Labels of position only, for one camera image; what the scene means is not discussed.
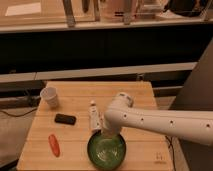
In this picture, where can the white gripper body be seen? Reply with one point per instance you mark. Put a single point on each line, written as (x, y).
(109, 130)

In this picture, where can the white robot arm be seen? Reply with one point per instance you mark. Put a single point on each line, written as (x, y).
(195, 126)

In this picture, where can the green ceramic bowl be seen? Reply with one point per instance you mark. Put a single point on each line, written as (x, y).
(106, 154)

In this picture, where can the black rectangular phone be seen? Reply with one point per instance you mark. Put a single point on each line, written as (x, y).
(65, 119)

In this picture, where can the orange carrot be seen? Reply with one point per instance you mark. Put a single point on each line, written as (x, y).
(54, 145)

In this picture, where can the white paper cup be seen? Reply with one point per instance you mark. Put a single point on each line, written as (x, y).
(49, 95)

